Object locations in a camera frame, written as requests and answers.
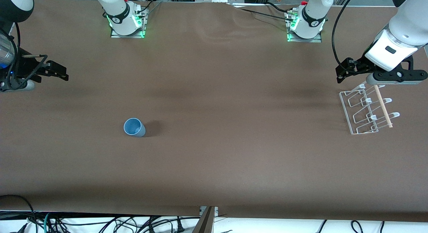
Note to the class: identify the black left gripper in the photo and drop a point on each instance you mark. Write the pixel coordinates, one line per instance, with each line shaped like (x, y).
(358, 66)

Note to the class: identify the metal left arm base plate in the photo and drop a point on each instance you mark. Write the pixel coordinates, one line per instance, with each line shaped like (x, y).
(317, 39)

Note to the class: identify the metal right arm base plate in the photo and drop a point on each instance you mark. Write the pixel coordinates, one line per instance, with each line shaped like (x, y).
(144, 25)

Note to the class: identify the blue plastic cup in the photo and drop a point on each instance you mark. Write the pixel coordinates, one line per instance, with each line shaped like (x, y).
(134, 127)

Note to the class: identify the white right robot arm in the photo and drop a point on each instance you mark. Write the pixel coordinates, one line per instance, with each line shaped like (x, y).
(117, 9)

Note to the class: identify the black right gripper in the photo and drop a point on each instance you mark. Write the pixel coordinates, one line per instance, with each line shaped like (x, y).
(24, 68)

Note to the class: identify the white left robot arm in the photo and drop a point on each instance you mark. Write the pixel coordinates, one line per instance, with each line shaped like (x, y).
(404, 29)

